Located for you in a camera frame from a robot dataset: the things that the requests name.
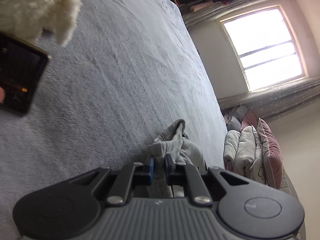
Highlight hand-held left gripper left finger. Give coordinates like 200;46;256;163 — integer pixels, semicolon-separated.
69;157;155;204

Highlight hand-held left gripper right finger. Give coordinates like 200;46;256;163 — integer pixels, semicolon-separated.
164;154;265;205

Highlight grey sweatpants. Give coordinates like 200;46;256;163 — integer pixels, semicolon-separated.
146;119;208;198

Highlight folded grey comforter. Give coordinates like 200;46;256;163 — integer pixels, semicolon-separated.
223;125;260;178

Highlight grey pillow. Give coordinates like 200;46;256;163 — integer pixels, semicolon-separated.
225;105;248;130

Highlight white printed quilt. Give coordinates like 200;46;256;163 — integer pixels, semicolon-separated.
247;126;265;183

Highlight small pink pillow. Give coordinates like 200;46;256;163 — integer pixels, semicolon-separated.
240;110;258;133

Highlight large pink velvet pillow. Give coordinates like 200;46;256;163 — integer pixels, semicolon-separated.
257;117;284;189

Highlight grey quilted headboard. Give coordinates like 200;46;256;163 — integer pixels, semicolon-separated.
280;167;307;240

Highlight star-patterned grey curtain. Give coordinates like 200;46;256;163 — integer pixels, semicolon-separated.
182;0;292;28
219;76;320;119

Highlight window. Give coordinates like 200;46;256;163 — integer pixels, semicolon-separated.
220;5;310;92

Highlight black smartphone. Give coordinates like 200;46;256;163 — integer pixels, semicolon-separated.
0;32;52;115

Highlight white plush toy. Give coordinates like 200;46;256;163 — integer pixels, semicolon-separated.
0;0;84;47

